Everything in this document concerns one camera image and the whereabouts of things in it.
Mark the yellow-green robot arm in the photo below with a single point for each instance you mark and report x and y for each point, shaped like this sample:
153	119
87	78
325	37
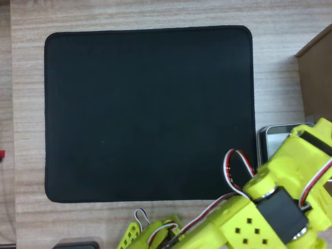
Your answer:
233	220

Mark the square metal tin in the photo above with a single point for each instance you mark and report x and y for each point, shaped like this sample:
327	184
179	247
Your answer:
275	137

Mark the brown cardboard box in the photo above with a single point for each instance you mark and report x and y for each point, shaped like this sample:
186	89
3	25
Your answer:
315	85

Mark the black rectangular mat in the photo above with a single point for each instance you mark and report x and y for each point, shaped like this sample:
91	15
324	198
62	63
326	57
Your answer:
129	103

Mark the black base block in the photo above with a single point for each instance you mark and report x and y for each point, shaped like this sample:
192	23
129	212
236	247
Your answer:
75	245

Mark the small red object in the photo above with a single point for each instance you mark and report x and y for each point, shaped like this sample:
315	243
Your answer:
2	154

